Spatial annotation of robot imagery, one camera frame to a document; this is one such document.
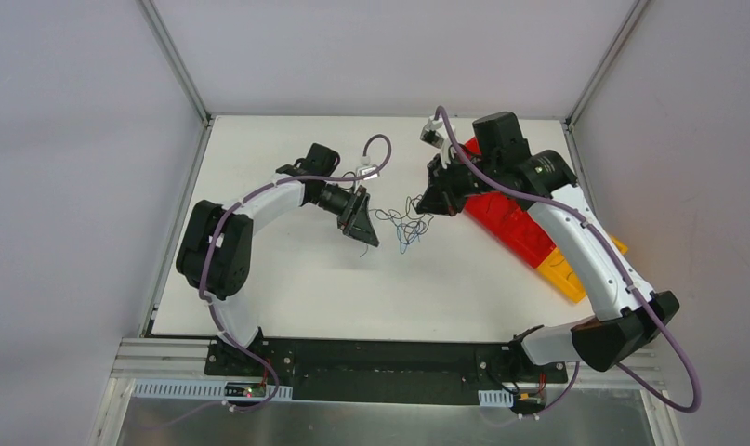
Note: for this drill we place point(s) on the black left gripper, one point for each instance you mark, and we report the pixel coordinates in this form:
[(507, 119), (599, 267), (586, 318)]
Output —
[(354, 209)]

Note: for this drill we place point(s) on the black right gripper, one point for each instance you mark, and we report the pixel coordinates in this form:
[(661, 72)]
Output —
[(445, 187)]

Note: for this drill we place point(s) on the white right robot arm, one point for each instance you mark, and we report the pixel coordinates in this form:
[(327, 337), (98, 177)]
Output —
[(628, 313)]

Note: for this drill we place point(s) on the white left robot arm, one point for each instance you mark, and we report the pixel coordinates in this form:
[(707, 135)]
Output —
[(216, 250)]

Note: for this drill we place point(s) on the red plastic bin row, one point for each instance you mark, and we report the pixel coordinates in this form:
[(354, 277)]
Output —
[(501, 216)]

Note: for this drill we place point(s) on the yellow plastic bin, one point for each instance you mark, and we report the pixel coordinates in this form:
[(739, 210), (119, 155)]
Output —
[(557, 271)]

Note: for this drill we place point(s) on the left controller circuit board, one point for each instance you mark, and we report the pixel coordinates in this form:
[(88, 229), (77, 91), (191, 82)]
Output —
[(242, 390)]

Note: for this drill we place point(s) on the controller circuit board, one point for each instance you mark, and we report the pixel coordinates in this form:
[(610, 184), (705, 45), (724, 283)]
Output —
[(242, 390), (530, 402)]

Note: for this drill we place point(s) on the right controller circuit board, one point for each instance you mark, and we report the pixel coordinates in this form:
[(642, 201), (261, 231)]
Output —
[(530, 402)]

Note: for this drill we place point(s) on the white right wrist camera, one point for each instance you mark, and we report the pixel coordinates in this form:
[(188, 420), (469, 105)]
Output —
[(434, 133)]

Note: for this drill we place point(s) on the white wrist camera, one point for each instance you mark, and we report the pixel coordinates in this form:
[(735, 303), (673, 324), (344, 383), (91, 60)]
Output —
[(366, 169), (434, 133)]

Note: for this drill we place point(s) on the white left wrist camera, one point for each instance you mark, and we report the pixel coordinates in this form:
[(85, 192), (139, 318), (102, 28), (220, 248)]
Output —
[(366, 169)]

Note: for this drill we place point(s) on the aluminium frame rail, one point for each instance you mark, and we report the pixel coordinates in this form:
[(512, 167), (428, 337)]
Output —
[(186, 359)]

